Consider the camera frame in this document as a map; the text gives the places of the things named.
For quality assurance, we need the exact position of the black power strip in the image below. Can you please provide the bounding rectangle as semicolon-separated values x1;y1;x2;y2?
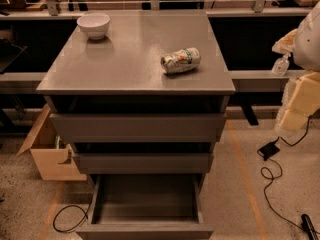
301;214;319;240

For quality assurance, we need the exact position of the grey top drawer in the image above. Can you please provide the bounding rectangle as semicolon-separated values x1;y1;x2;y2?
50;114;226;143

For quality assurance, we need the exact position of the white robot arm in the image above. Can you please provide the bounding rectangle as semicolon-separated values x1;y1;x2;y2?
272;2;320;136

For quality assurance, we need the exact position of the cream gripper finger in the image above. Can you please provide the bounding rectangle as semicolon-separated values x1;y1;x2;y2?
272;29;297;55
275;72;320;132

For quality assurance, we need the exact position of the grey open bottom drawer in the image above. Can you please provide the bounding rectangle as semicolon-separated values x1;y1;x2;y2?
76;174;213;240

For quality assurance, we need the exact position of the white ceramic bowl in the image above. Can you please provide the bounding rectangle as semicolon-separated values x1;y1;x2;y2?
77;13;110;40

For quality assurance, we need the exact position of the black power adapter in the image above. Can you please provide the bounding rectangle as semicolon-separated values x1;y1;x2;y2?
258;142;280;161

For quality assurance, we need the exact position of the open cardboard box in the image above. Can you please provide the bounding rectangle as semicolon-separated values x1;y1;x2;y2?
17;105;87;181

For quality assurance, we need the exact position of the black floor cable left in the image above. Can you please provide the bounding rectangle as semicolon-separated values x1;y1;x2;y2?
52;204;90;234

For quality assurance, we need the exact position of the crushed 7up can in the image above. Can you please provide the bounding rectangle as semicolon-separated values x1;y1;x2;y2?
161;47;201;74

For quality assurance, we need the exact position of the clear sanitizer pump bottle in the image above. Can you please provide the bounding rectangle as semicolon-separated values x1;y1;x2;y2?
271;54;290;77

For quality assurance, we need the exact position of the grey drawer cabinet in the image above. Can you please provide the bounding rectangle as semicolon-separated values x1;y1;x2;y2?
35;9;236;176

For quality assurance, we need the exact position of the grey middle drawer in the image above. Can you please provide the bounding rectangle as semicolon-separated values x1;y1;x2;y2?
73;153;213;174

